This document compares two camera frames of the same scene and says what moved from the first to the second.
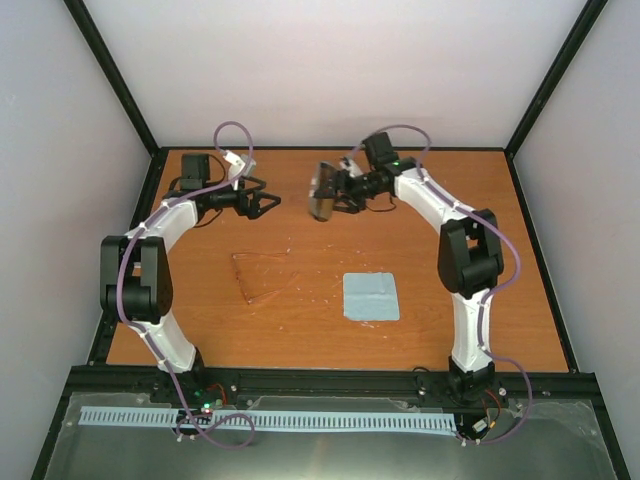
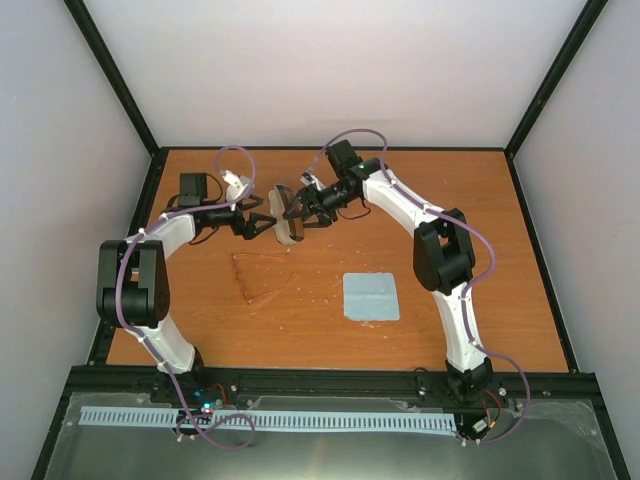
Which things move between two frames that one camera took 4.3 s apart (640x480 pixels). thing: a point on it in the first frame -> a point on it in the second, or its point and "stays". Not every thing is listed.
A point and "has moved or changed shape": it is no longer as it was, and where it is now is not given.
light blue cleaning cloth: [370, 296] stays
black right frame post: [555, 76] stays
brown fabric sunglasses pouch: [322, 209] has moved or changed shape
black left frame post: [115, 79] stays
